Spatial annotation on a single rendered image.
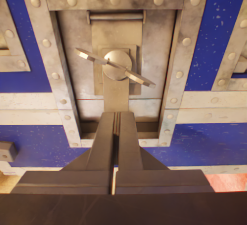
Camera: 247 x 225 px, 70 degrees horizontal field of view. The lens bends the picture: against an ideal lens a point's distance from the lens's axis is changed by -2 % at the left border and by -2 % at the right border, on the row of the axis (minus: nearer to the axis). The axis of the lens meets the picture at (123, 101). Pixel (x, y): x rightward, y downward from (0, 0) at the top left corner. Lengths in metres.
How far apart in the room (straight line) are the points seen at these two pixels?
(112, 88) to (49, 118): 0.09
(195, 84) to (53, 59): 0.13
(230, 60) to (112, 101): 0.11
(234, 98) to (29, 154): 0.26
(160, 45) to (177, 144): 0.13
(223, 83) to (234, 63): 0.02
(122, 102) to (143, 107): 0.06
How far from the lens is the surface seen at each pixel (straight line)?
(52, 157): 0.27
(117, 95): 0.16
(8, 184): 4.12
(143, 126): 0.22
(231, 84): 0.20
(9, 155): 0.27
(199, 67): 0.17
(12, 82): 0.20
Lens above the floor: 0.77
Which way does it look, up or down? level
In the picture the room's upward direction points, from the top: 91 degrees counter-clockwise
